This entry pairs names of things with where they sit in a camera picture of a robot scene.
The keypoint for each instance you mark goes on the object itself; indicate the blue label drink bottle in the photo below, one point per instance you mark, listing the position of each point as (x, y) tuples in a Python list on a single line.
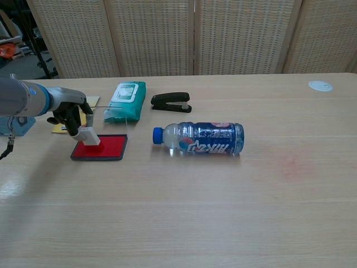
[(206, 138)]

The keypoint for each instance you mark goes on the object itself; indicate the black stapler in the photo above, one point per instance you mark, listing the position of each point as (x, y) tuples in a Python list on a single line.
[(170, 99)]

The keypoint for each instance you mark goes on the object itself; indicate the red ink pad black tray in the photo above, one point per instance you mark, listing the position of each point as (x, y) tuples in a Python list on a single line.
[(113, 148)]

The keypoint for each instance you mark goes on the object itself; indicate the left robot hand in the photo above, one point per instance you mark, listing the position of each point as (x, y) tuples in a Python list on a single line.
[(67, 100)]

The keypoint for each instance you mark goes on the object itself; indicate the blue cardboard box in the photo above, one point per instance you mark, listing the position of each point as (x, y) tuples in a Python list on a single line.
[(25, 125)]

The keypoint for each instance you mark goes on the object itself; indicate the green wet wipes pack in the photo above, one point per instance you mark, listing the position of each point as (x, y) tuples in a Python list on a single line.
[(125, 100)]

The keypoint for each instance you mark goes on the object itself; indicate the white round table grommet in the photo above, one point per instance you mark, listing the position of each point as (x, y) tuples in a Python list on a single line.
[(320, 85)]

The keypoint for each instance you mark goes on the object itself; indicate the woven wooden folding screen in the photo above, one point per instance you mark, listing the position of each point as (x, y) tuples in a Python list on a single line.
[(156, 36)]

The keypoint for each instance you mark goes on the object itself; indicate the black tripod stand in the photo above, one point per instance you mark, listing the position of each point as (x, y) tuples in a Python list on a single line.
[(34, 42)]

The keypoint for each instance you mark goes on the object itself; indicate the orange background object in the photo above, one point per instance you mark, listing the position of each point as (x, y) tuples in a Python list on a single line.
[(6, 51)]

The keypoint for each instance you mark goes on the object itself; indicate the white stamp with red base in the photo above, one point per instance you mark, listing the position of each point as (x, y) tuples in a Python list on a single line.
[(89, 136)]

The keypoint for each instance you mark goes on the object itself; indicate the razor on yellow card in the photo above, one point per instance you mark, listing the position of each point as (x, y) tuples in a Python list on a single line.
[(94, 101)]

